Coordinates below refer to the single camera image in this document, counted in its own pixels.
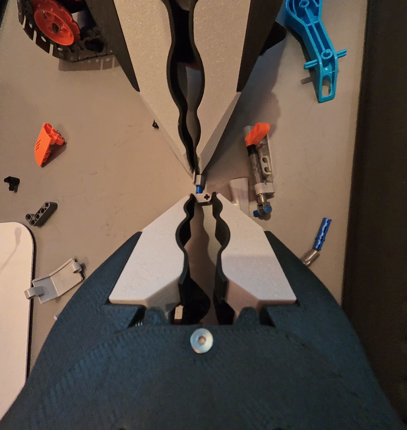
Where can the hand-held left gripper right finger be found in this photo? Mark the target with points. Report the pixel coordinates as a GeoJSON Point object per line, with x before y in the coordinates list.
{"type": "Point", "coordinates": [253, 268]}

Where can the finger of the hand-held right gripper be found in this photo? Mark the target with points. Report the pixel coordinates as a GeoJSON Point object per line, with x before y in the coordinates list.
{"type": "Point", "coordinates": [223, 50]}
{"type": "Point", "coordinates": [146, 50]}

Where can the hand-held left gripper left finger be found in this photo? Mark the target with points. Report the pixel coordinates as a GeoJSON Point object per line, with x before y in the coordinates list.
{"type": "Point", "coordinates": [149, 268]}

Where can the grey tube connector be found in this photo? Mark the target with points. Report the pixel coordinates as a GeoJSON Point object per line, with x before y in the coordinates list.
{"type": "Point", "coordinates": [309, 257]}

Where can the turquoise plastic tool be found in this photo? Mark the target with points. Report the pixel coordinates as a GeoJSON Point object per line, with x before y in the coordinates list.
{"type": "Point", "coordinates": [316, 40]}

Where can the white curved panel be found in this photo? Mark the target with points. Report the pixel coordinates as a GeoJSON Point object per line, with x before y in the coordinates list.
{"type": "Point", "coordinates": [239, 195]}

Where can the blue holed rod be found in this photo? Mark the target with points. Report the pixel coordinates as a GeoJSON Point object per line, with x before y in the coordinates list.
{"type": "Point", "coordinates": [322, 233]}

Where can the light grey hinged panel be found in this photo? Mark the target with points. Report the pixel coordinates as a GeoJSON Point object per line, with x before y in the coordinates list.
{"type": "Point", "coordinates": [57, 280]}

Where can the toy tracked robot orange wheels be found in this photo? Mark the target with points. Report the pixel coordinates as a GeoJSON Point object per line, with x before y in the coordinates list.
{"type": "Point", "coordinates": [55, 23]}

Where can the grey cylinder assembly orange connector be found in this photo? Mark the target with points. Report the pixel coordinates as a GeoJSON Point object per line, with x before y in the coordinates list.
{"type": "Point", "coordinates": [260, 168]}

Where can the dark grey angled beam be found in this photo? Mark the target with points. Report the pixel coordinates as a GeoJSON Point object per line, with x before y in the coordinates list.
{"type": "Point", "coordinates": [42, 214]}

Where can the orange wedge panel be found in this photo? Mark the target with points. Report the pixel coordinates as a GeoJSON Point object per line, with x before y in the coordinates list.
{"type": "Point", "coordinates": [47, 144]}

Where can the dark textured mat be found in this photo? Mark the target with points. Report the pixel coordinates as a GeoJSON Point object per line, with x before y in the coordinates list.
{"type": "Point", "coordinates": [384, 201]}

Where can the small black connector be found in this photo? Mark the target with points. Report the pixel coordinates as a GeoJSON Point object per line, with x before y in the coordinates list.
{"type": "Point", "coordinates": [12, 184]}

